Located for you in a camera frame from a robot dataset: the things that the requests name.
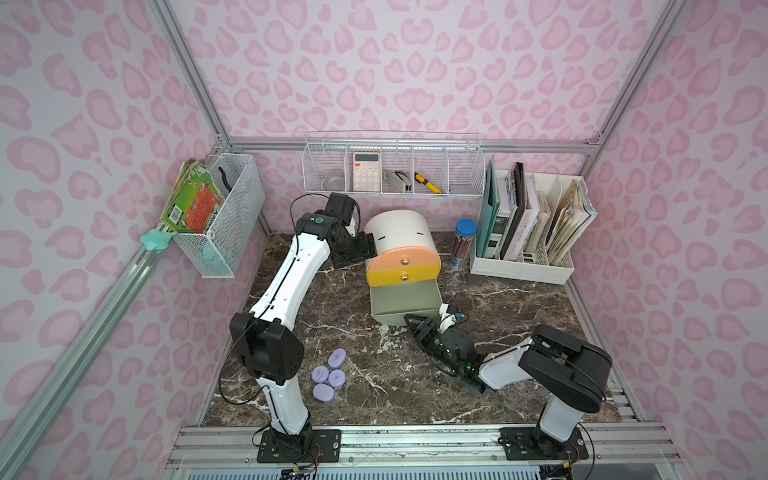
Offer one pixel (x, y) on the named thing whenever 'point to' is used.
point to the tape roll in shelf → (333, 184)
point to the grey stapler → (399, 180)
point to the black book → (520, 208)
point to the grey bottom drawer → (391, 303)
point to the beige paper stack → (576, 217)
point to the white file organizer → (536, 266)
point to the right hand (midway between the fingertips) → (404, 321)
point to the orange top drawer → (399, 258)
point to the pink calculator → (366, 172)
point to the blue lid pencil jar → (463, 245)
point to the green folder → (488, 208)
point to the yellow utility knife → (431, 186)
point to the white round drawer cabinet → (400, 228)
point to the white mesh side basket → (214, 253)
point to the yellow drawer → (404, 274)
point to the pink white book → (530, 217)
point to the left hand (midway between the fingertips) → (363, 249)
